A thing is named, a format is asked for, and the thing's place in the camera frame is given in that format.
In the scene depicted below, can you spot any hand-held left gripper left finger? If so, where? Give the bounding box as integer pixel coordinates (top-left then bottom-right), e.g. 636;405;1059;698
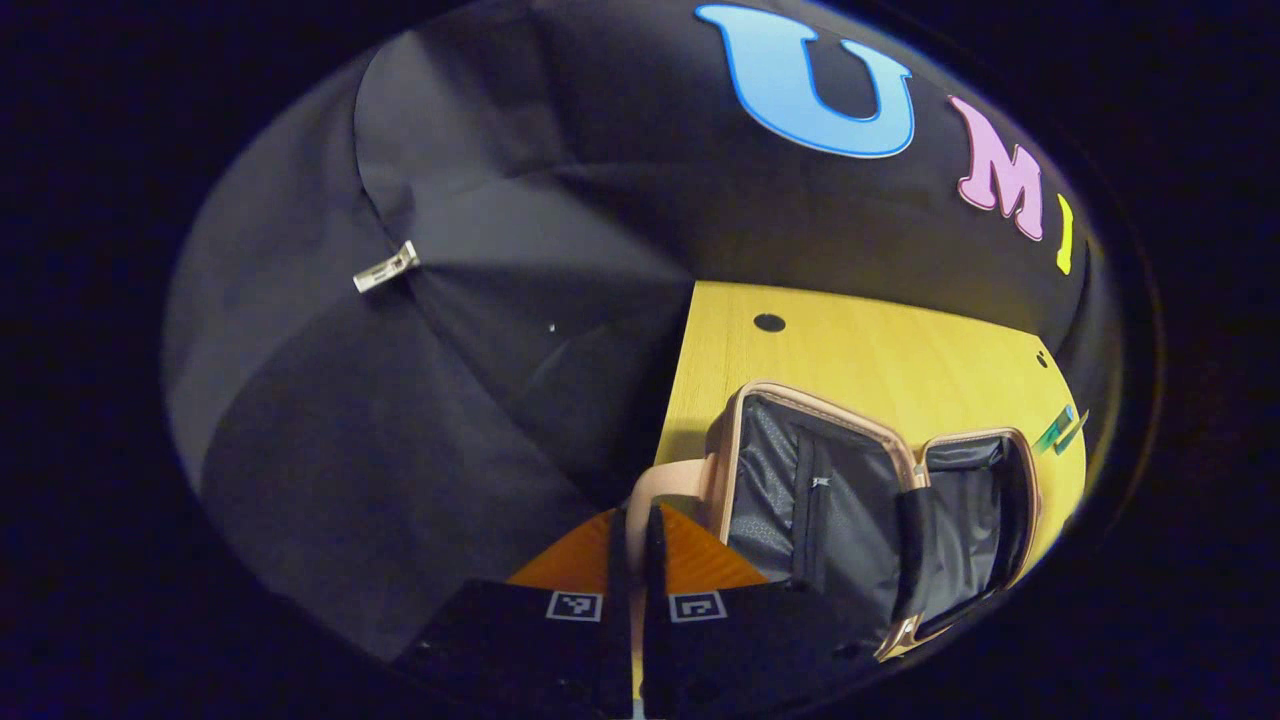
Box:
395;507;635;720

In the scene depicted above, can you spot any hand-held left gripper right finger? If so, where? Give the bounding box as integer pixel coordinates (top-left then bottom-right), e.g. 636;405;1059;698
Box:
640;503;872;720

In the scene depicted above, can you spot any pink suitcase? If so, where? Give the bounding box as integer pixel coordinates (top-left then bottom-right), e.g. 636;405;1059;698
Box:
625;379;1043;664

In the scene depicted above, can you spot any blue green skincare bottle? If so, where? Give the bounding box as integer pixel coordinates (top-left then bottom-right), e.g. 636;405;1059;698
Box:
1034;404;1090;457

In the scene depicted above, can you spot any silver metal clip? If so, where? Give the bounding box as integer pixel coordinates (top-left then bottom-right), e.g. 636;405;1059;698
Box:
352;240;422;295

